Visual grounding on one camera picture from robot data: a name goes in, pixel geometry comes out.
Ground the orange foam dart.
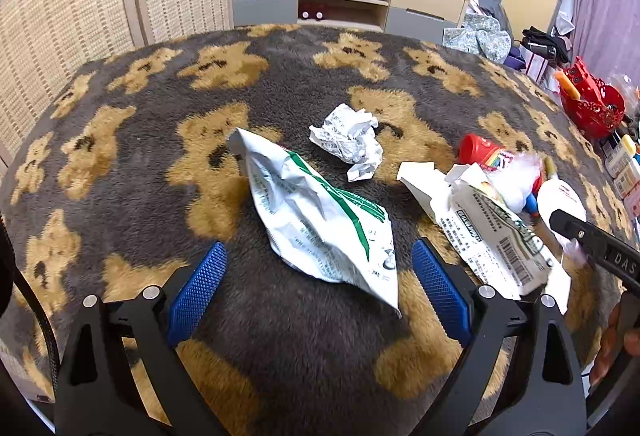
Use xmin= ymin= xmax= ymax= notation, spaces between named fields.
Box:
xmin=553 ymin=70 xmax=582 ymax=100

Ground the white bottle middle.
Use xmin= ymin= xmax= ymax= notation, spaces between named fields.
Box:
xmin=614 ymin=158 xmax=640 ymax=198

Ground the silver foil bag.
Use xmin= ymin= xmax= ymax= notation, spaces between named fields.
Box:
xmin=228 ymin=127 xmax=400 ymax=312

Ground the white paper ball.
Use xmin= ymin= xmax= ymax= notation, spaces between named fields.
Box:
xmin=309 ymin=104 xmax=383 ymax=183

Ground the gold cap white tube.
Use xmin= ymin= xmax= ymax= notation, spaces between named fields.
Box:
xmin=537 ymin=156 xmax=587 ymax=263

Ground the red lace basket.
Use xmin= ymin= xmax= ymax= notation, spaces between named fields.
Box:
xmin=560 ymin=56 xmax=626 ymax=141

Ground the purple curtain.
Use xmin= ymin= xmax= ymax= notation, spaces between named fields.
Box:
xmin=573 ymin=0 xmax=639 ymax=82

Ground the red candy can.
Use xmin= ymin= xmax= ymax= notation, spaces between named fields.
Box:
xmin=458 ymin=134 xmax=514 ymax=170

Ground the white bottle yellow cap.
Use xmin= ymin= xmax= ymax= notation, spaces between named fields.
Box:
xmin=605 ymin=134 xmax=637 ymax=178

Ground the floral grey cloth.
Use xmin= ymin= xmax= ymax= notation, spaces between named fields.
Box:
xmin=442 ymin=14 xmax=512 ymax=64

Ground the person's right hand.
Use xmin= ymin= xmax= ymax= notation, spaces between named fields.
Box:
xmin=589 ymin=304 xmax=640 ymax=386

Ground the teddy bear pattern blanket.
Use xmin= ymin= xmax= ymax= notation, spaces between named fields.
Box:
xmin=1 ymin=25 xmax=636 ymax=435

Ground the white green paper package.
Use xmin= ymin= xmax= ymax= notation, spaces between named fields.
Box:
xmin=397 ymin=162 xmax=572 ymax=313

